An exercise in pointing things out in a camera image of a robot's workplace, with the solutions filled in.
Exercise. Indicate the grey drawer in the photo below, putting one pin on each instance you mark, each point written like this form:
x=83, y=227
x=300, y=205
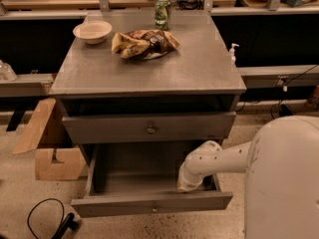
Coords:
x=154, y=127
x=135, y=178

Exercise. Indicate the cardboard box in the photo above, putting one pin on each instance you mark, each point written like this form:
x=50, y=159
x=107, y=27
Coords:
x=56, y=158

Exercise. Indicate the black chair leg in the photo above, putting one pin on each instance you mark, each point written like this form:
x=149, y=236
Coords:
x=67, y=223

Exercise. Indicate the orange bottle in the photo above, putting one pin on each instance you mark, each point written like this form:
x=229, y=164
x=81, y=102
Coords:
x=313, y=101

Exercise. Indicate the grey top drawer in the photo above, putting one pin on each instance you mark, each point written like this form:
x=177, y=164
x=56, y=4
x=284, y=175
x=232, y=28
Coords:
x=154, y=127

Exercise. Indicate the white pump bottle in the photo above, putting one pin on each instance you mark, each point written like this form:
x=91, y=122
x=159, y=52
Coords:
x=232, y=52

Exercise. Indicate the crumpled chip bag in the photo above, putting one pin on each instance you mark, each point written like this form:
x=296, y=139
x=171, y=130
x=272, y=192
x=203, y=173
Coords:
x=143, y=44

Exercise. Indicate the white bowl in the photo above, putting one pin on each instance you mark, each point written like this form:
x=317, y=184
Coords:
x=93, y=32

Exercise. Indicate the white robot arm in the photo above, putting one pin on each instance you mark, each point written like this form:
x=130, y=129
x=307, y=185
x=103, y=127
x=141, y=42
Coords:
x=281, y=167

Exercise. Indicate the green soda can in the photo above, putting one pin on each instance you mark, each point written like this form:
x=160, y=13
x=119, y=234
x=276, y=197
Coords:
x=162, y=14

